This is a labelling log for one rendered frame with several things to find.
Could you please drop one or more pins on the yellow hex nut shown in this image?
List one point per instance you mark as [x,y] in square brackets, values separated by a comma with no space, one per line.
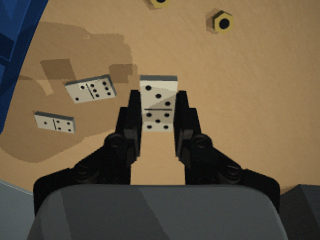
[160,3]
[223,22]

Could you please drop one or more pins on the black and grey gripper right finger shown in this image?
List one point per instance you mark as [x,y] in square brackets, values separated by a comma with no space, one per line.
[204,163]

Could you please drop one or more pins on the white domino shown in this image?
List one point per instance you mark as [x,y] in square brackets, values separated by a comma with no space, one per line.
[55,122]
[158,96]
[90,89]

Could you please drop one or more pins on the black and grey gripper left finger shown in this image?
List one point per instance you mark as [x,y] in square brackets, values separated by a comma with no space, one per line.
[108,163]

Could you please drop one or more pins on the blue rack of three bins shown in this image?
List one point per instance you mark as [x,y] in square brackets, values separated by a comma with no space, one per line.
[13,21]

